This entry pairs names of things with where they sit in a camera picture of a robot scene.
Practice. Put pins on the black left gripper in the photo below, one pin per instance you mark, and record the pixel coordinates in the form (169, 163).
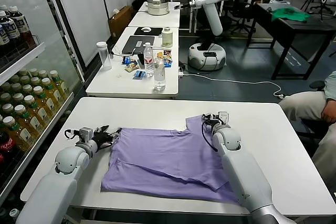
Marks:
(103, 140)

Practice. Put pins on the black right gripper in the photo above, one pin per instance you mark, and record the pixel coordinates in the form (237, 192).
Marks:
(213, 121)

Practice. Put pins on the purple t-shirt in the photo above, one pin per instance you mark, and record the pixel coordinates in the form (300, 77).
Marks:
(157, 155)

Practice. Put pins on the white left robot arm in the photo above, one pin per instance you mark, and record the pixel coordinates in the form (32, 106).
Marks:
(60, 176)

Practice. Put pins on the bystander bare forearm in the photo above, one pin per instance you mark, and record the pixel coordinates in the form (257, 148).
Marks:
(329, 115)

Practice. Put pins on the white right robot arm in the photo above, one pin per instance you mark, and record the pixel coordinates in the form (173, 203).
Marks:
(244, 176)

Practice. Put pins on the white side table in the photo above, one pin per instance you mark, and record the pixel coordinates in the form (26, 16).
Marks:
(110, 84)
(157, 20)

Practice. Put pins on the white fridge shelf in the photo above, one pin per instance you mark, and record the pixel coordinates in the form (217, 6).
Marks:
(20, 61)
(63, 108)

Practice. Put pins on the white power strip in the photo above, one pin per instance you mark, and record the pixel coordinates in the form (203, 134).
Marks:
(180, 71)

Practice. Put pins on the clear unlabelled plastic bottle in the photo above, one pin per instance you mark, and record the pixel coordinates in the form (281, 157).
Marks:
(159, 76)

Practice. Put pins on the blue snack packet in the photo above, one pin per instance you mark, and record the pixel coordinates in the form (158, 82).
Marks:
(139, 74)
(127, 60)
(168, 63)

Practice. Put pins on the yellow snack packet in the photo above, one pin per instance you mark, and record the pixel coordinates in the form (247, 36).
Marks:
(132, 67)

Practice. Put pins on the yellow tea bottle green label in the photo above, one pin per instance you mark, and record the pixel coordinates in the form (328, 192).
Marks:
(56, 83)
(5, 97)
(25, 119)
(42, 100)
(17, 98)
(25, 79)
(42, 73)
(22, 71)
(15, 87)
(14, 79)
(16, 134)
(8, 108)
(33, 71)
(49, 91)
(4, 87)
(26, 89)
(35, 80)
(33, 110)

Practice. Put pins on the tall clear tumbler white lid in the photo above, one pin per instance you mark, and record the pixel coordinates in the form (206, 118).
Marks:
(104, 57)

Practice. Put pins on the colourful snack packet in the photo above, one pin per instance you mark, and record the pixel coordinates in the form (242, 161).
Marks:
(167, 54)

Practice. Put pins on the small black box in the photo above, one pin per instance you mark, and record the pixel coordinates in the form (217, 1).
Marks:
(141, 62)

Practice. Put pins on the orange snack packet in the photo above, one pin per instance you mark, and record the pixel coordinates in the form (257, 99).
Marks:
(159, 55)

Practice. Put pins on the red label water bottle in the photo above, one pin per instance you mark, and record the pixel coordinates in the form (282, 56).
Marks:
(148, 61)

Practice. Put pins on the beige jar with lid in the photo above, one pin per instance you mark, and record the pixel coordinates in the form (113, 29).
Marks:
(167, 38)

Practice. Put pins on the dark grey laptop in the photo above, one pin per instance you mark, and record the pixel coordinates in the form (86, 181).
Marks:
(137, 45)

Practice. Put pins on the seated person beige trousers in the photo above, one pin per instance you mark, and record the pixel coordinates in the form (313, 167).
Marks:
(302, 106)

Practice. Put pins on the black mouse pad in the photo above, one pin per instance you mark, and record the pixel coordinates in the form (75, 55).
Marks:
(155, 31)

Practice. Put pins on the white humanoid robot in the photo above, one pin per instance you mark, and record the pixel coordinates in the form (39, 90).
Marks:
(212, 16)

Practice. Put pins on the cola bottle red label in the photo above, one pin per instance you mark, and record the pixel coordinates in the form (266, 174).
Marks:
(1, 159)
(6, 144)

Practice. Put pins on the brown cardboard box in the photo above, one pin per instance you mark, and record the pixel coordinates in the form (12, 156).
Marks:
(120, 21)

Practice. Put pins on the black chair armrest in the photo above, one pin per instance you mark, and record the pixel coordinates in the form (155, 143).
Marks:
(316, 85)

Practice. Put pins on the silver steamer pot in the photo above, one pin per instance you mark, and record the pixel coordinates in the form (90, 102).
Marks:
(157, 4)

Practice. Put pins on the green cap bottle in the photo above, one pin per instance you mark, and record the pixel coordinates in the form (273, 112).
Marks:
(13, 214)

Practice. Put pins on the green cloth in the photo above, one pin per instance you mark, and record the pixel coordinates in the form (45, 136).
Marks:
(287, 15)

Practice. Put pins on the dark tea bottle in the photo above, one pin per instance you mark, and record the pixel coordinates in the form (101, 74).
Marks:
(21, 26)
(2, 38)
(10, 32)
(3, 7)

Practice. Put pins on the black table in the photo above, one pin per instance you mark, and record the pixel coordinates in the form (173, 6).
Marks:
(315, 28)

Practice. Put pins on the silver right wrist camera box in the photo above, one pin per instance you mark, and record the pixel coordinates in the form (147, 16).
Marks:
(224, 118)

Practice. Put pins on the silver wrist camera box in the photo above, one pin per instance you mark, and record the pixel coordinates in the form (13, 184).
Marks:
(85, 134)
(224, 118)

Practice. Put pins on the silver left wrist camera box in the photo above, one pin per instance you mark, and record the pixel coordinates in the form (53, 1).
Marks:
(85, 134)

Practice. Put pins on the fridge door frame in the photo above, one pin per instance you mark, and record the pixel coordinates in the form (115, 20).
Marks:
(62, 24)

